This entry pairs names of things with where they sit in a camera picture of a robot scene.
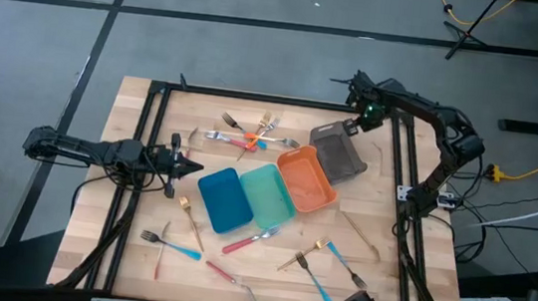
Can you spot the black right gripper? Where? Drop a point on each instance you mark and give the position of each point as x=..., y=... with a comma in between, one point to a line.
x=370, y=116

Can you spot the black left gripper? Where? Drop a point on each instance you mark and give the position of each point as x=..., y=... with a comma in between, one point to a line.
x=160, y=161

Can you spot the grey plastic bin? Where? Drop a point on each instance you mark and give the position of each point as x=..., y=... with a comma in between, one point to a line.
x=338, y=158

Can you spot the blue plastic bin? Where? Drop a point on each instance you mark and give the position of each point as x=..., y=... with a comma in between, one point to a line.
x=223, y=201

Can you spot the orange plastic bin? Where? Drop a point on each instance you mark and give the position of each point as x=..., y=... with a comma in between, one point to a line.
x=306, y=179

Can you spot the teal plastic bin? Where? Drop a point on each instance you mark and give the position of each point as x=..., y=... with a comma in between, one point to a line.
x=266, y=195

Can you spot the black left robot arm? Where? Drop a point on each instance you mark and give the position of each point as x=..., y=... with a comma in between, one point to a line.
x=74, y=147

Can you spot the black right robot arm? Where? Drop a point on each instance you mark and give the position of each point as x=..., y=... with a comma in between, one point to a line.
x=423, y=109

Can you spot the black tripod stand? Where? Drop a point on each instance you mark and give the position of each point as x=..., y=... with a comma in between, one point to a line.
x=464, y=35

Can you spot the black aluminium table frame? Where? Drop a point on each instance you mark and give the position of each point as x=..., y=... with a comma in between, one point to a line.
x=304, y=102

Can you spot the black desk leg frame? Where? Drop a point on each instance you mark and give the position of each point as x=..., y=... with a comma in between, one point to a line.
x=527, y=127

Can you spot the black table base plate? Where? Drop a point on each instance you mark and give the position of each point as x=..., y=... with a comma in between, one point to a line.
x=495, y=287
x=22, y=260

